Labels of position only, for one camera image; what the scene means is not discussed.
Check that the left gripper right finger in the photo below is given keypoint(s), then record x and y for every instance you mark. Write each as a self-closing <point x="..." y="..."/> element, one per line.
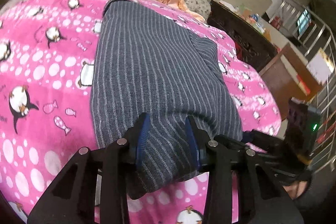
<point x="261" y="197"/>

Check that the grey pinstriped suit jacket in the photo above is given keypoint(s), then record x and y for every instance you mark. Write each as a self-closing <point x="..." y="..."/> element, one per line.
<point x="147" y="63"/>

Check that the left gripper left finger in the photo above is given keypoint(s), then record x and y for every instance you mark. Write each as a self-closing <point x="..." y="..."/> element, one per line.
<point x="70" y="198"/>

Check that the dark wooden nightstand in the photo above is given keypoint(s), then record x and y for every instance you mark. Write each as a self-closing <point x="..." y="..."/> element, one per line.
<point x="251" y="46"/>

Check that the metal stair railing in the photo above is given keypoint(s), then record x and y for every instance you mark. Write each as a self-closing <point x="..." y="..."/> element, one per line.
<point x="310" y="35"/>

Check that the brown wooden cabinet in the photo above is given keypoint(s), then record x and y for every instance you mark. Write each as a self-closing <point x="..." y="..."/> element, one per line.
<point x="287" y="76"/>

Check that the pink penguin blanket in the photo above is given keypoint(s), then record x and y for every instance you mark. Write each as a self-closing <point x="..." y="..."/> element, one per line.
<point x="47" y="60"/>

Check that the person's right hand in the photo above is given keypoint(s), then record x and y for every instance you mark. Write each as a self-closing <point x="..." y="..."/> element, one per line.
<point x="297" y="189"/>

